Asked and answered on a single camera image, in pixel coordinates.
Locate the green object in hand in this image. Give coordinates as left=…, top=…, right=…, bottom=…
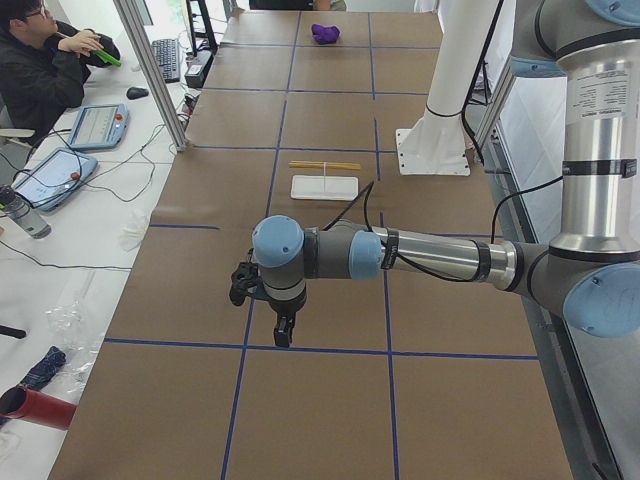
left=93, top=50, right=121, bottom=67

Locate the purple towel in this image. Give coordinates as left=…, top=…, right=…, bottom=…
left=311, top=23, right=341, bottom=45

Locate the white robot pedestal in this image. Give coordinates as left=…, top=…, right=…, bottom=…
left=396, top=0, right=501, bottom=176

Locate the blue teach pendant upper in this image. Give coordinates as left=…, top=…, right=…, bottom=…
left=67, top=103, right=129, bottom=151

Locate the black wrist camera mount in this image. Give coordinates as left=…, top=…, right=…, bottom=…
left=229, top=261, right=262, bottom=307

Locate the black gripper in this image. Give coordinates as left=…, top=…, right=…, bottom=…
left=269, top=299, right=303, bottom=347

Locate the blue teach pendant lower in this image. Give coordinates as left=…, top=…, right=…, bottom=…
left=13, top=148, right=97, bottom=212

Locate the wooden rack rod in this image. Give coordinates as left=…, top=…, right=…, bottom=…
left=288, top=161, right=362, bottom=171

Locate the crumpled white tissue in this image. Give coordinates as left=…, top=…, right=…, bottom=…
left=119, top=210, right=149, bottom=252

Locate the red cylinder tube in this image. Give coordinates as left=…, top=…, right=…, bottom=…
left=1, top=386, right=76, bottom=430

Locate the aluminium frame post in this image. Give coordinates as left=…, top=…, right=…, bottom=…
left=113, top=0, right=188, bottom=152

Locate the black computer mouse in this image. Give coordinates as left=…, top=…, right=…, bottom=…
left=126, top=87, right=149, bottom=100

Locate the seated person in black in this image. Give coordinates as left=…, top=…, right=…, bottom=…
left=1, top=0, right=121, bottom=146

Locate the black box on desk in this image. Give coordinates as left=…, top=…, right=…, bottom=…
left=184, top=50, right=214, bottom=89

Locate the clear plastic wrap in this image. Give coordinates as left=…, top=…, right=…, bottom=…
left=45, top=270, right=104, bottom=403

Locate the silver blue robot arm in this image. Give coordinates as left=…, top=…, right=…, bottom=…
left=248, top=1, right=639, bottom=346

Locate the grey water bottle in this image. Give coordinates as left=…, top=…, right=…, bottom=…
left=0, top=185, right=51, bottom=239

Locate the white rack base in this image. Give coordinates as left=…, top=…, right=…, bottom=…
left=290, top=175, right=359, bottom=201

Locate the black keyboard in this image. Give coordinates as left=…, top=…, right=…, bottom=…
left=151, top=39, right=181, bottom=83

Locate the blue teach pendant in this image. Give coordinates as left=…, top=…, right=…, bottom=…
left=13, top=148, right=97, bottom=212
left=67, top=103, right=129, bottom=151

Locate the folded dark blue umbrella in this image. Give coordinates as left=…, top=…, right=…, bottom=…
left=1, top=346, right=66, bottom=426

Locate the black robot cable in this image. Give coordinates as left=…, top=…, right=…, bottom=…
left=319, top=179, right=566, bottom=281

